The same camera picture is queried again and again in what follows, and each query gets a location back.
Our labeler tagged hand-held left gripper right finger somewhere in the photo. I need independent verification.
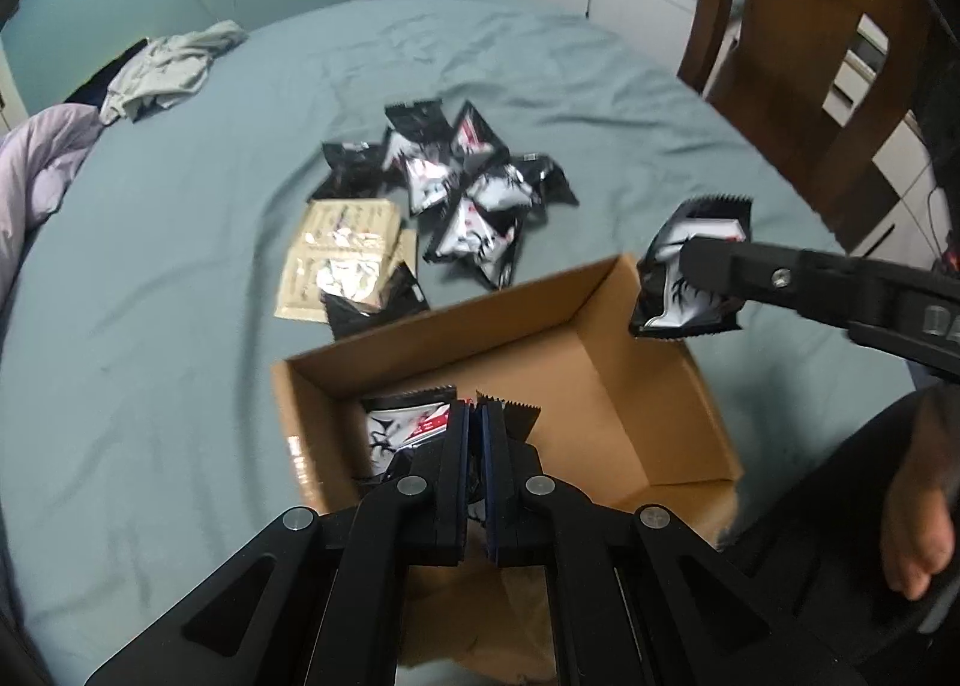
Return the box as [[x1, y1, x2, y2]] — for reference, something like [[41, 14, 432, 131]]
[[480, 405, 871, 686]]

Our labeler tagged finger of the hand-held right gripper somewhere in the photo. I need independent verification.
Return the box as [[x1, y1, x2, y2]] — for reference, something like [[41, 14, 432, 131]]
[[679, 236, 863, 316]]

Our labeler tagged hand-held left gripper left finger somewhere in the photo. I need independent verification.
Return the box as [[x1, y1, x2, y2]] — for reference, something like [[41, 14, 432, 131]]
[[82, 397, 475, 686]]

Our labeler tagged black snack packet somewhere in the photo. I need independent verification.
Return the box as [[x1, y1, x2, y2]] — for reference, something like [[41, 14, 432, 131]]
[[628, 195, 751, 341], [362, 384, 542, 507]]

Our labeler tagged cardboard box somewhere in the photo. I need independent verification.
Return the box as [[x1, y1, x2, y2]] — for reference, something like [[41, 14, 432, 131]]
[[270, 252, 745, 686]]

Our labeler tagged pile of black packets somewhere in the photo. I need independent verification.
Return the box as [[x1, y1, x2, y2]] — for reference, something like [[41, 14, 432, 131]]
[[310, 99, 581, 342]]

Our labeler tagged beige snack packet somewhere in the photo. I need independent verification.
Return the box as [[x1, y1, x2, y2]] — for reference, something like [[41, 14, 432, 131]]
[[300, 198, 402, 260], [274, 230, 419, 323]]

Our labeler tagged white drawer unit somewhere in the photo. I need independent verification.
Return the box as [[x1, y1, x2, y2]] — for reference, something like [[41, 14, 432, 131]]
[[821, 11, 960, 260]]

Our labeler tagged person's bare foot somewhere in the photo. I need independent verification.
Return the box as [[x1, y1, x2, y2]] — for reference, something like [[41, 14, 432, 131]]
[[879, 386, 960, 601]]

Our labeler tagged person's dark trousered leg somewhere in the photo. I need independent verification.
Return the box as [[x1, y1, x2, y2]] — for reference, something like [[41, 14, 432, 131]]
[[716, 386, 960, 686]]

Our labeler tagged wooden chair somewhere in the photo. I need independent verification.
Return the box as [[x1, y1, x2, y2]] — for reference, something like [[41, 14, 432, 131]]
[[677, 0, 938, 252]]

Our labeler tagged grey crumpled clothing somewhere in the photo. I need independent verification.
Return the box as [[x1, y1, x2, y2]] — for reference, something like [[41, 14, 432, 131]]
[[100, 19, 250, 125]]

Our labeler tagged lavender duvet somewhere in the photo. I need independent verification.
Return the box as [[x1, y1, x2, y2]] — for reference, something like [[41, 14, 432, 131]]
[[0, 103, 102, 327]]

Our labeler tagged dark blue cloth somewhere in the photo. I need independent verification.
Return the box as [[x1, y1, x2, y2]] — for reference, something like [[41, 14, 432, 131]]
[[64, 40, 149, 109]]

